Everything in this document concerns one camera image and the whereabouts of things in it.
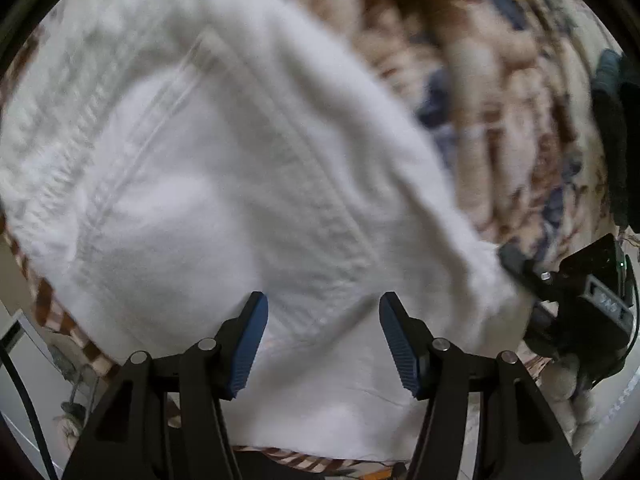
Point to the person's right hand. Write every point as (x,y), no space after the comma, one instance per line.
(565,390)

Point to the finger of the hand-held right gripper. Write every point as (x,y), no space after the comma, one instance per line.
(522,262)
(542,317)

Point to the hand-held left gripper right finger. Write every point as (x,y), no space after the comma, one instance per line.
(400,350)

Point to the white furniture panel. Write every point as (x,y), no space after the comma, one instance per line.
(20,340)

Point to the floral printed blanket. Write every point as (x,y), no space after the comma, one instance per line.
(500,110)

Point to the white pants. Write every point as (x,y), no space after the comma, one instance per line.
(200,185)

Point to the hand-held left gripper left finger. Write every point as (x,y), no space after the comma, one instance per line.
(246,350)

